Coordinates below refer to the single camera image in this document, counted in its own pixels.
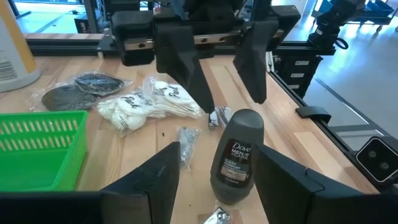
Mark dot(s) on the silver aluminium profile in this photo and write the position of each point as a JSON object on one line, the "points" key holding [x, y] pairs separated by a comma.
{"points": [[269, 62]]}

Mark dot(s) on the black drawer cabinet white labels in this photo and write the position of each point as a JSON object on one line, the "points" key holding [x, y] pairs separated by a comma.
{"points": [[298, 84]]}

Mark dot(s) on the black computer box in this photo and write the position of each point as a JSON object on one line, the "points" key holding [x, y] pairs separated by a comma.
{"points": [[80, 24]]}

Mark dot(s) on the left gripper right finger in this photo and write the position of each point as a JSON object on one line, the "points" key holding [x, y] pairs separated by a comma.
{"points": [[280, 186]]}

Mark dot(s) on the black frame hook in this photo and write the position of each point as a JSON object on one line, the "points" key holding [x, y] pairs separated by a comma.
{"points": [[312, 112]]}

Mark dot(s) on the grey Dove deodorant bottle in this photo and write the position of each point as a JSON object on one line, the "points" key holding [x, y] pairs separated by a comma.
{"points": [[236, 168]]}

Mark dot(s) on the blue wheeled cart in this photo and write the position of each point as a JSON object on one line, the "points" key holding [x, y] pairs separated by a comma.
{"points": [[379, 9]]}

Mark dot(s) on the bagged black round pouch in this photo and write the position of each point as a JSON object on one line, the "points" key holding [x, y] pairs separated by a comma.
{"points": [[68, 98]]}

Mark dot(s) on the bagged silver nail clipper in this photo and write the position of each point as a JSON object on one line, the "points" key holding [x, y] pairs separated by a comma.
{"points": [[226, 115], [219, 216], [187, 143], [213, 120]]}

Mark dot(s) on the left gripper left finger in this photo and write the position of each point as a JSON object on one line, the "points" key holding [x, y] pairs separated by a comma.
{"points": [[155, 186]]}

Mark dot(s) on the bagged white cotton swabs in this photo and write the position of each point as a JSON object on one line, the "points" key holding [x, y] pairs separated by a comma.
{"points": [[174, 96]]}

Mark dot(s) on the black metal post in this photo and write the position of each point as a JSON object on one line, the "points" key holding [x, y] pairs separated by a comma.
{"points": [[93, 15]]}

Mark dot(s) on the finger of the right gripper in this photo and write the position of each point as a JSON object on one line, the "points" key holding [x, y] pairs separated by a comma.
{"points": [[180, 56], [255, 62]]}

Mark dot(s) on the white yellow wipes canister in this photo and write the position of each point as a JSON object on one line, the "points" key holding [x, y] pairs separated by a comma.
{"points": [[12, 46]]}

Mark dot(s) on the bagged black hairbrush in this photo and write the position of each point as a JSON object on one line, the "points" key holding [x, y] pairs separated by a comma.
{"points": [[99, 83]]}

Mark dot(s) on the green plastic basket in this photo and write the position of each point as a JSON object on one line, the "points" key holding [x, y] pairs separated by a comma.
{"points": [[37, 161]]}

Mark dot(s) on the black table-level camera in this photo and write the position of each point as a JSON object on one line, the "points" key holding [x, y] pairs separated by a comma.
{"points": [[376, 158]]}

